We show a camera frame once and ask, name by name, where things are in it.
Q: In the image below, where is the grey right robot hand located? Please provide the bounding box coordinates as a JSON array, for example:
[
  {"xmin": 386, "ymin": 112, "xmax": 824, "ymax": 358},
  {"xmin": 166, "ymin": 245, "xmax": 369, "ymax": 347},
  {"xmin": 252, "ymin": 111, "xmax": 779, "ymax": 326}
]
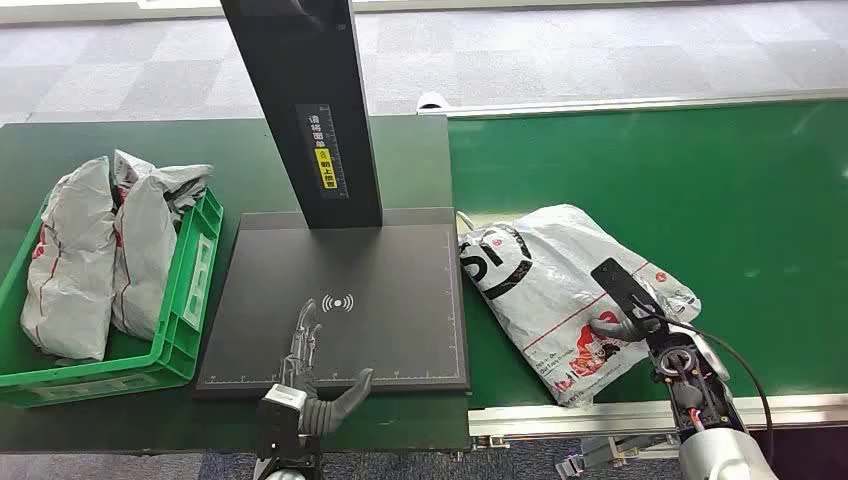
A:
[{"xmin": 588, "ymin": 316, "xmax": 654, "ymax": 346}]

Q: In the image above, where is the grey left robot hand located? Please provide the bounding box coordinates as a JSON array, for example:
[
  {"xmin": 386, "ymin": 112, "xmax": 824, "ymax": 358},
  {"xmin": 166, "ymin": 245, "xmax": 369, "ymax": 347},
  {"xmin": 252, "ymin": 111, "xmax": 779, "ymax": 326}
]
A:
[{"xmin": 278, "ymin": 298, "xmax": 376, "ymax": 439}]

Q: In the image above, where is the white mailer bag red print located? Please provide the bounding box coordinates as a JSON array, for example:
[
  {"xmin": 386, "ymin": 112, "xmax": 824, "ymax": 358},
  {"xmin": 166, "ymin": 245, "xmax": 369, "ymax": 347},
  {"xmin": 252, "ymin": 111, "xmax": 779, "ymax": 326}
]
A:
[{"xmin": 458, "ymin": 203, "xmax": 702, "ymax": 408}]

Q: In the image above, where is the green plastic crate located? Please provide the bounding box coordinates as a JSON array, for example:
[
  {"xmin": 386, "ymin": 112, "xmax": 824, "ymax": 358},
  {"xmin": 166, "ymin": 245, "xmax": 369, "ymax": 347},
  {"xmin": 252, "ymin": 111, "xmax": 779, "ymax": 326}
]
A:
[{"xmin": 0, "ymin": 187, "xmax": 225, "ymax": 409}]

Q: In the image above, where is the narrow grey-white mailer bag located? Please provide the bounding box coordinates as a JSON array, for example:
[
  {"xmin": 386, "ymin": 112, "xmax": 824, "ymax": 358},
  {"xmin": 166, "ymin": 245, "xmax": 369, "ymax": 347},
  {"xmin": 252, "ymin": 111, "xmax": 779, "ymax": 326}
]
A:
[{"xmin": 110, "ymin": 173, "xmax": 179, "ymax": 343}]

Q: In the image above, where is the black and yellow column label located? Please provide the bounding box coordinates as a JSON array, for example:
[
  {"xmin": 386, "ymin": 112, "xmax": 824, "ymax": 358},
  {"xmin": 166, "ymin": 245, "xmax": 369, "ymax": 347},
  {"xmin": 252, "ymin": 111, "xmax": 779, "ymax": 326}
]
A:
[{"xmin": 295, "ymin": 103, "xmax": 350, "ymax": 200}]

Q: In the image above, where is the crumpled grey-white mailer bag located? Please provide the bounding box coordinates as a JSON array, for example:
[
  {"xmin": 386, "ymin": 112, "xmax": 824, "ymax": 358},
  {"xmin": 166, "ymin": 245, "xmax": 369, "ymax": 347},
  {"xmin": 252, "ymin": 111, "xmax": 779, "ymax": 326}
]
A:
[{"xmin": 111, "ymin": 148, "xmax": 215, "ymax": 221}]

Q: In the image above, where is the large grey-white mailer bag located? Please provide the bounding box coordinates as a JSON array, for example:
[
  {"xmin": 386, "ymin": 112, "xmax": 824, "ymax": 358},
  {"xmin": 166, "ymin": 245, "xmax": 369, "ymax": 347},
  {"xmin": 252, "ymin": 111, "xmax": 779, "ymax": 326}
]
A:
[{"xmin": 19, "ymin": 156, "xmax": 118, "ymax": 363}]

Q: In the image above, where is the black scanner column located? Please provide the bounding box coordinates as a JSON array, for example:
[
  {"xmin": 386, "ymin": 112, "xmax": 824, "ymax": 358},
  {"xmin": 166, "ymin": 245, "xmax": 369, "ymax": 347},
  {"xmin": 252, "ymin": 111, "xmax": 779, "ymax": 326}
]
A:
[{"xmin": 219, "ymin": 0, "xmax": 384, "ymax": 231}]

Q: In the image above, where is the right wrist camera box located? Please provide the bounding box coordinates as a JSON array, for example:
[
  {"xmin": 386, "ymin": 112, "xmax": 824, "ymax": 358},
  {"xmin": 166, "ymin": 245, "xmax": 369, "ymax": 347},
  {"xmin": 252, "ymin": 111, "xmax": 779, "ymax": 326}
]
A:
[{"xmin": 590, "ymin": 256, "xmax": 668, "ymax": 333}]

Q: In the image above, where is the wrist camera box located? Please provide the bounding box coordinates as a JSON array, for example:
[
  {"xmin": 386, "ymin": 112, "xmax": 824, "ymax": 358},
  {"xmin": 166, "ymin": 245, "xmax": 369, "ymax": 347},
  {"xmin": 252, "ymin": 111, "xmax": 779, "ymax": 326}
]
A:
[
  {"xmin": 590, "ymin": 256, "xmax": 668, "ymax": 333},
  {"xmin": 255, "ymin": 384, "xmax": 310, "ymax": 462}
]

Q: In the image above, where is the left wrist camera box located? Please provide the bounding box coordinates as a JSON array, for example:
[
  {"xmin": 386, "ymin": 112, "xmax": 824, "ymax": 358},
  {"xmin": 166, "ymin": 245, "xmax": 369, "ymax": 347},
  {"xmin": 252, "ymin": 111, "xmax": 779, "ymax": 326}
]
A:
[{"xmin": 255, "ymin": 384, "xmax": 310, "ymax": 462}]

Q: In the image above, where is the wide aluminium conveyor rail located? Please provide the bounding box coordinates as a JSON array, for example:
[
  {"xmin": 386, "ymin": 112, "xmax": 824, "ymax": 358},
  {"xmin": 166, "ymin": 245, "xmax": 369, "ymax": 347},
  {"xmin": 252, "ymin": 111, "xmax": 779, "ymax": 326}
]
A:
[{"xmin": 467, "ymin": 393, "xmax": 848, "ymax": 440}]

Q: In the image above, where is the black scanner base plate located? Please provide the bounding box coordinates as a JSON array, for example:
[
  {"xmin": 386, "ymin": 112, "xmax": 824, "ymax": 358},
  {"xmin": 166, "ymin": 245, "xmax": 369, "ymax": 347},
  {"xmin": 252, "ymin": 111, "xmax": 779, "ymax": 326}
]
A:
[{"xmin": 193, "ymin": 207, "xmax": 472, "ymax": 400}]

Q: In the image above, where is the metal bracket under conveyor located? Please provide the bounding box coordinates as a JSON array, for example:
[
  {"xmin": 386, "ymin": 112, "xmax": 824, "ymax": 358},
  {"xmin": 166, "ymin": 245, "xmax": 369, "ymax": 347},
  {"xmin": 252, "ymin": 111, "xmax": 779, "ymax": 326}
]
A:
[{"xmin": 555, "ymin": 435, "xmax": 684, "ymax": 480}]

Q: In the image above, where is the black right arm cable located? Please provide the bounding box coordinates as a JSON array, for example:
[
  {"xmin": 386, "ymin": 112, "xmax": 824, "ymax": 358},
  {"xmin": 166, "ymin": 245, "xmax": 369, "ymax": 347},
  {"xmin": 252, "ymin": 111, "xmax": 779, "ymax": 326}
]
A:
[{"xmin": 629, "ymin": 301, "xmax": 776, "ymax": 466}]

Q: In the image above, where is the thin aluminium conveyor rail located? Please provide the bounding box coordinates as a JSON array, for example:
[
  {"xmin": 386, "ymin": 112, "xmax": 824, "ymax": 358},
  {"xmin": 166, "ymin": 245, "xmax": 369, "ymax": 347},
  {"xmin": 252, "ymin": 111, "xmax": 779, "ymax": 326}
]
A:
[{"xmin": 417, "ymin": 89, "xmax": 848, "ymax": 119}]

